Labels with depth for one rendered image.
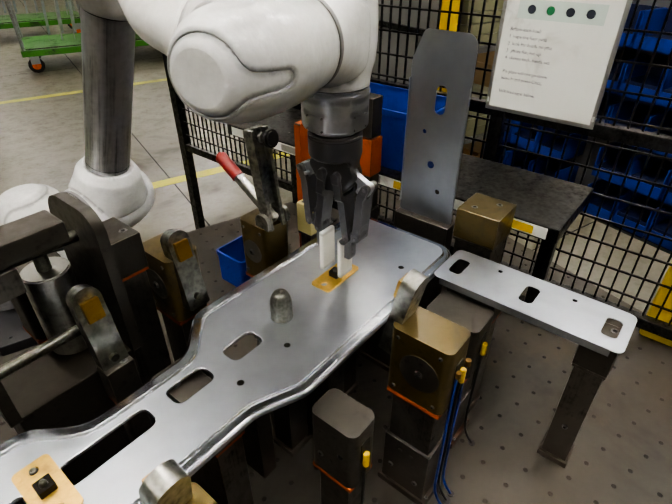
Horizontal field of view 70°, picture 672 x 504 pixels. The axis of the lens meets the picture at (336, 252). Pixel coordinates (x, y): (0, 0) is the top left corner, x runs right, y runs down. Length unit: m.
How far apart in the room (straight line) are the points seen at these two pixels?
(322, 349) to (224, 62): 0.39
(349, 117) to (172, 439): 0.43
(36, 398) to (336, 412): 0.39
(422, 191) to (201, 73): 0.60
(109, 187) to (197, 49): 0.88
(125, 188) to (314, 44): 0.88
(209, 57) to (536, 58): 0.79
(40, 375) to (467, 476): 0.68
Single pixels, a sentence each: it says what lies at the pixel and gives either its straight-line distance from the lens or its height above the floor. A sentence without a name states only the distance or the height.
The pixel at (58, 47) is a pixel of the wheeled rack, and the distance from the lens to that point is 7.26.
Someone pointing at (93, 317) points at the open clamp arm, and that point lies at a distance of 0.68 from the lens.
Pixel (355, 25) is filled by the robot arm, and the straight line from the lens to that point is 0.57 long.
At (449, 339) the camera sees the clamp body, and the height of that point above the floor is 1.04.
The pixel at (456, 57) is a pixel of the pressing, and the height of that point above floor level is 1.30.
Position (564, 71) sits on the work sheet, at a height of 1.24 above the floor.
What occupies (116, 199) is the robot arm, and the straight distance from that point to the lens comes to 1.30.
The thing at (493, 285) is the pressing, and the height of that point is 1.00.
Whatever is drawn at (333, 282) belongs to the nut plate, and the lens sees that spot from 0.77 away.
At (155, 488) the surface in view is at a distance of 0.45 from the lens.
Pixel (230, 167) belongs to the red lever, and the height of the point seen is 1.13.
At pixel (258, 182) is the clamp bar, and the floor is 1.13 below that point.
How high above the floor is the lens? 1.47
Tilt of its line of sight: 34 degrees down
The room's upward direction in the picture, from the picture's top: straight up
